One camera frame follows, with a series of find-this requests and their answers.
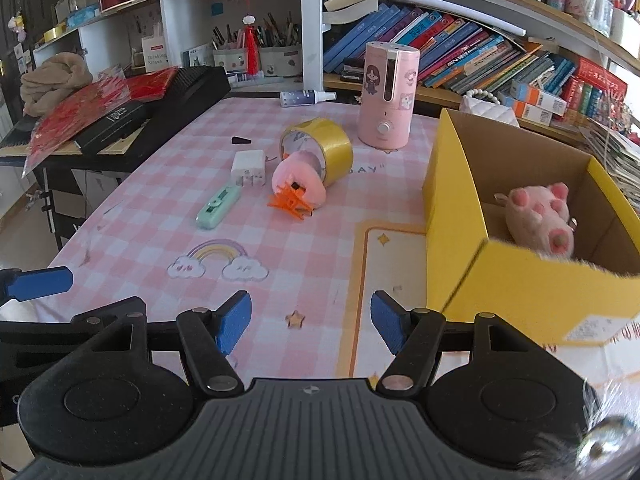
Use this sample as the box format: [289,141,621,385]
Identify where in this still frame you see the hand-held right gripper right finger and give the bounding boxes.
[371,291,556,396]

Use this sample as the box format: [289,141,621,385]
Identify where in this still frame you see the yellow tape roll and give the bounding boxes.
[279,117,354,188]

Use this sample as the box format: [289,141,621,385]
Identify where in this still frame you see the white charger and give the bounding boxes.
[231,150,266,187]

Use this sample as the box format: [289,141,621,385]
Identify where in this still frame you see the pink humidifier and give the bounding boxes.
[357,41,420,151]

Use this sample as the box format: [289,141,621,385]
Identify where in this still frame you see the pink checked tablecloth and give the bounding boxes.
[45,97,640,386]

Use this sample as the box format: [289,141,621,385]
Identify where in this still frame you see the white pearl-handle bag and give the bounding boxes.
[459,87,521,126]

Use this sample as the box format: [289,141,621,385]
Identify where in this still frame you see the red glittery bag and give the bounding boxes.
[22,77,132,168]

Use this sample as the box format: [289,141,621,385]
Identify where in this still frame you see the brown towel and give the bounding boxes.
[20,53,93,117]

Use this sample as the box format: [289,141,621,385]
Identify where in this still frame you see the black electronic keyboard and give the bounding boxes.
[0,66,232,173]

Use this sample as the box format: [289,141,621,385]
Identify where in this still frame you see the white straws box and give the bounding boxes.
[141,35,168,73]

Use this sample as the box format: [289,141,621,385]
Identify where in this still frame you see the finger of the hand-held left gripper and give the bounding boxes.
[0,297,147,346]
[0,267,74,307]

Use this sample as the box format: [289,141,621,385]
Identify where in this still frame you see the red envelope stack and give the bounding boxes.
[124,69,179,104]

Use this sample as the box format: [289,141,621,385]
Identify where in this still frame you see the stack of magazines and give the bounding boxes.
[580,115,640,211]

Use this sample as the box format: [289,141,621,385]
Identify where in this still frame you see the pink plush pig toy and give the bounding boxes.
[495,182,576,261]

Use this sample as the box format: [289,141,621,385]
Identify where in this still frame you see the yellow cardboard box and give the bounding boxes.
[422,107,640,346]

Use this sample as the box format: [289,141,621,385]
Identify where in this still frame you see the white pen holder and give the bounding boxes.
[260,45,302,77]
[212,47,247,75]

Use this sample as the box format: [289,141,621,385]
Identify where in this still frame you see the small spray bottle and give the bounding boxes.
[279,89,337,109]

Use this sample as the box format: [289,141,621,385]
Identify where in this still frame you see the orange blue white carton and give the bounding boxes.
[512,101,553,127]
[510,81,568,113]

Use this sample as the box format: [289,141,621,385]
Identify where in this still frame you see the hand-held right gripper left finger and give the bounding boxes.
[65,290,252,397]

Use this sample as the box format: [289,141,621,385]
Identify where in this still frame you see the beige open book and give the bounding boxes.
[323,0,388,25]

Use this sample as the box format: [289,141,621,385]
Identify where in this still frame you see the red tassel ornament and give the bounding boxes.
[241,15,261,75]

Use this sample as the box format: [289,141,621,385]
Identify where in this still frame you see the black wallet stack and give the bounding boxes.
[340,57,366,83]

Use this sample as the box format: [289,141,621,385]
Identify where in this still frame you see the white bookshelf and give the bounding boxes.
[32,0,640,136]

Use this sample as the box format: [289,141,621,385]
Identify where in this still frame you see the long black box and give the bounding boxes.
[75,100,151,156]

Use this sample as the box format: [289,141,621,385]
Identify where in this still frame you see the bunch of pens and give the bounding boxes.
[211,24,246,51]
[257,11,302,48]

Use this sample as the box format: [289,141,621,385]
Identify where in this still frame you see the blue flat boxes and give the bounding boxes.
[66,5,101,28]

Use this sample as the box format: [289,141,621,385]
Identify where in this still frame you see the orange hair clip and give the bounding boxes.
[267,182,316,221]

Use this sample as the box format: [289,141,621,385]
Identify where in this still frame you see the row of leaning books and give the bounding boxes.
[322,2,576,96]

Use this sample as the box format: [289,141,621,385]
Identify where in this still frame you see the row of red dictionaries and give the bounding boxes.
[560,57,628,126]

